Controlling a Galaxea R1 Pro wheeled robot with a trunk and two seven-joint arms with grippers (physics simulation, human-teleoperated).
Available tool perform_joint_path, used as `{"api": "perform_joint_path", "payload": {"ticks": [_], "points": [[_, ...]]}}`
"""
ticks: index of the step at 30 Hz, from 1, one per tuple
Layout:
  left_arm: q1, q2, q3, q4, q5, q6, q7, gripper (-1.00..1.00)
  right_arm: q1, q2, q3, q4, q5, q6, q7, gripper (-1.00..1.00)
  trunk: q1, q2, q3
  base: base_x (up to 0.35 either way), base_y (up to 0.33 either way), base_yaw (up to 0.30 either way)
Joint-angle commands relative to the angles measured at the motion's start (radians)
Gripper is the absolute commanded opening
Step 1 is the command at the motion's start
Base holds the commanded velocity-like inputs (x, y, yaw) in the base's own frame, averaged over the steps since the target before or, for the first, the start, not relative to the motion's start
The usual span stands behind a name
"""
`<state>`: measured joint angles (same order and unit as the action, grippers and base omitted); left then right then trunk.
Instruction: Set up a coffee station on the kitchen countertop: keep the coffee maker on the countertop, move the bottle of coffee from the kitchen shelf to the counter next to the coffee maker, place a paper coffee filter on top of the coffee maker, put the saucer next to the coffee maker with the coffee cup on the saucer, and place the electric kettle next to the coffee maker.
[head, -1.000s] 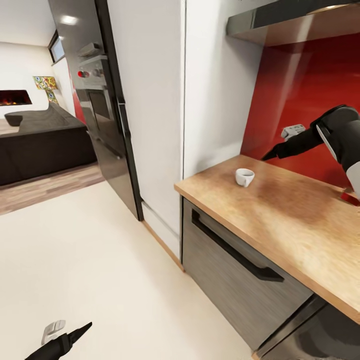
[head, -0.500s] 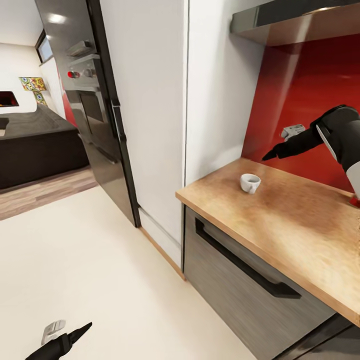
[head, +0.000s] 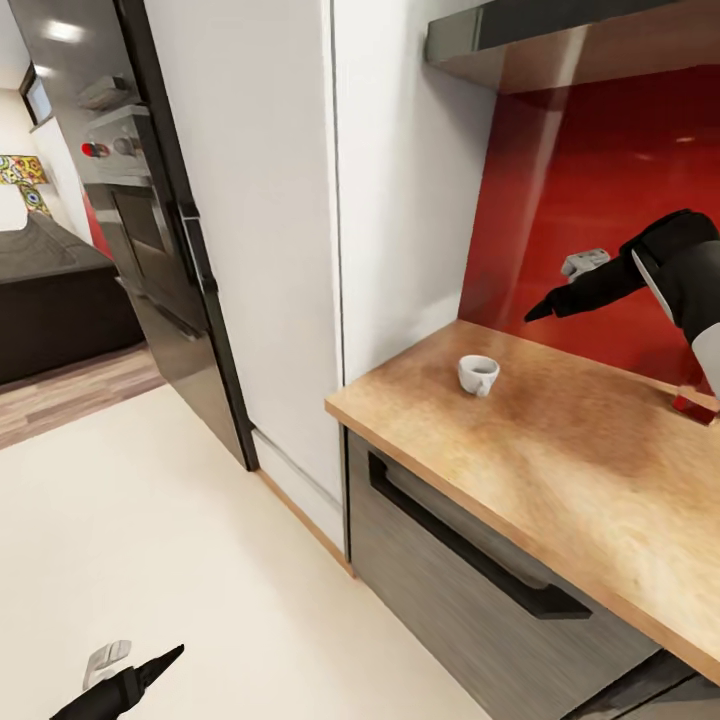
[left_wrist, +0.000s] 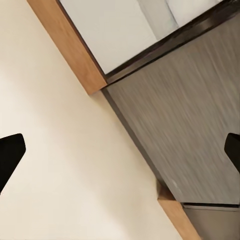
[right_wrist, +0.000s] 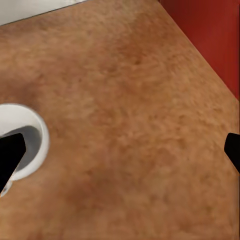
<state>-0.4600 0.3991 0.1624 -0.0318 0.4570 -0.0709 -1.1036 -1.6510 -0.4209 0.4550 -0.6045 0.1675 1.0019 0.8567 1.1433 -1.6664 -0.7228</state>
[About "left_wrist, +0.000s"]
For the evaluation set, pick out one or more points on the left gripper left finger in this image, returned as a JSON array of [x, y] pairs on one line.
[[12, 149]]

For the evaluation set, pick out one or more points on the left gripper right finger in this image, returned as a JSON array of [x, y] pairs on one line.
[[232, 149]]

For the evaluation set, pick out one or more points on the fridge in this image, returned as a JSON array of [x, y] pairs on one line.
[[117, 30]]

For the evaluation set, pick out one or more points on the cabinet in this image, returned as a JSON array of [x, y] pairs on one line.
[[212, 221]]

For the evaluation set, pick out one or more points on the dishwasher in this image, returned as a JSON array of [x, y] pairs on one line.
[[179, 109]]

